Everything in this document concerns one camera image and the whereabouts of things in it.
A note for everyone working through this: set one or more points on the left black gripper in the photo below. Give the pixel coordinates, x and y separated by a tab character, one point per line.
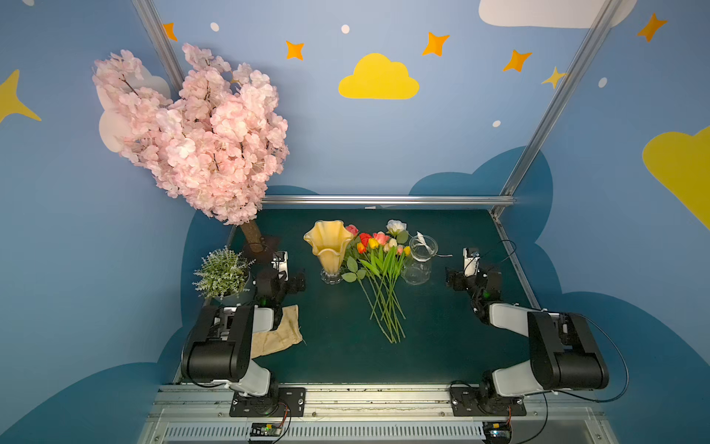
272	280

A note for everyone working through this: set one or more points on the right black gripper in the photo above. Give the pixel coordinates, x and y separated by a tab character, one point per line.
474	280

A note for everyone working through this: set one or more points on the cream white tulip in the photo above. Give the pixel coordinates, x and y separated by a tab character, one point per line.
392	244

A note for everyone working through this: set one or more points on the orange yellow tulip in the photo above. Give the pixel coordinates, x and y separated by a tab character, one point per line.
366	286

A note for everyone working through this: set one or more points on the red rose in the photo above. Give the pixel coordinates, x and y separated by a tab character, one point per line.
364	238

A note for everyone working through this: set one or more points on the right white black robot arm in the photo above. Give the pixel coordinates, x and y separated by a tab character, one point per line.
563	353

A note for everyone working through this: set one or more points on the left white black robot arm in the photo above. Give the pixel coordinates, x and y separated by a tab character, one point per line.
225	341

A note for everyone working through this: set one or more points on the clear glass vase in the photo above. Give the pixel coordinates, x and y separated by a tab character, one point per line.
418	264

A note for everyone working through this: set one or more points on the beige cloth glove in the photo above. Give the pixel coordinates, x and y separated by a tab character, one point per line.
287	334

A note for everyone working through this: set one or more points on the small green potted plant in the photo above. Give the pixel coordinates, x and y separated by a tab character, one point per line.
225	277

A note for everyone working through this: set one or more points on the yellow wavy glass vase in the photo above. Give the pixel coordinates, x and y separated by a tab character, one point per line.
329	240

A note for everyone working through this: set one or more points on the white rose on table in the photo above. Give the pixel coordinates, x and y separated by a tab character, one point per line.
398	231

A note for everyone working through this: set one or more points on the left circuit board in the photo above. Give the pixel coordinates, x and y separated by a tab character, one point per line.
265	431

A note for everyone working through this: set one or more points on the circuit board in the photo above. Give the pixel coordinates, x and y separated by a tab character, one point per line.
497	432
265	431

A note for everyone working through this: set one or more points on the right circuit board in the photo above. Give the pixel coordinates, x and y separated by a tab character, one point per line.
497	432

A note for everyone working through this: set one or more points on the pink cherry blossom tree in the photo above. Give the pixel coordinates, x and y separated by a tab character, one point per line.
216	146

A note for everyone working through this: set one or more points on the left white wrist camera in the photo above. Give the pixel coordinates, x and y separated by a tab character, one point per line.
280	263

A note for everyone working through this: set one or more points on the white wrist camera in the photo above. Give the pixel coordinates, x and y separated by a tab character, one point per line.
280	263
471	261

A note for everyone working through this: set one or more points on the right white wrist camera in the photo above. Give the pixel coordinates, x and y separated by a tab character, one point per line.
471	261

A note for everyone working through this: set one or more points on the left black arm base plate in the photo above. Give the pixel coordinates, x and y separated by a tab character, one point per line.
283	401

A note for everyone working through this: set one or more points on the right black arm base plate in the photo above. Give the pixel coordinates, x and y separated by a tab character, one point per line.
471	401

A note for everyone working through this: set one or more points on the aluminium front rail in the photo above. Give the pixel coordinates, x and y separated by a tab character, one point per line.
368	413

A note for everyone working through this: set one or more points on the aluminium right frame post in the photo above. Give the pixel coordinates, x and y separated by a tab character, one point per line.
593	41

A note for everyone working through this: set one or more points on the aluminium frame post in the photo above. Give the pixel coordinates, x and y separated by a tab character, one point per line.
593	41
154	26

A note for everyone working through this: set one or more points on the aluminium left frame post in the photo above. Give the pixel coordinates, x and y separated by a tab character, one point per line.
154	26

